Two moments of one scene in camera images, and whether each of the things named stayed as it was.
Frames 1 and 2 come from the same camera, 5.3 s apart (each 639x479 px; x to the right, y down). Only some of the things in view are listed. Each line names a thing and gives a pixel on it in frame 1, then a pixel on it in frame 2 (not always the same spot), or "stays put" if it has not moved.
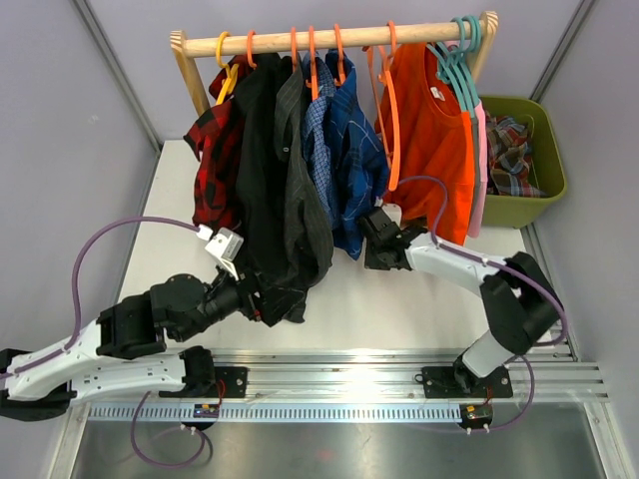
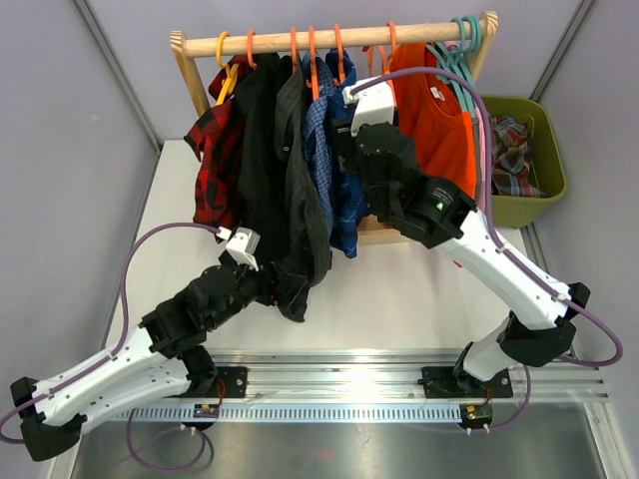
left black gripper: x=253 y=304 to x=285 y=287
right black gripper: x=372 y=262 to x=346 y=144
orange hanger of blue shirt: x=340 y=73 stays put
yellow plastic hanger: x=232 y=70 stays put
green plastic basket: x=547 y=170 stays put
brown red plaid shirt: x=508 y=160 stays put
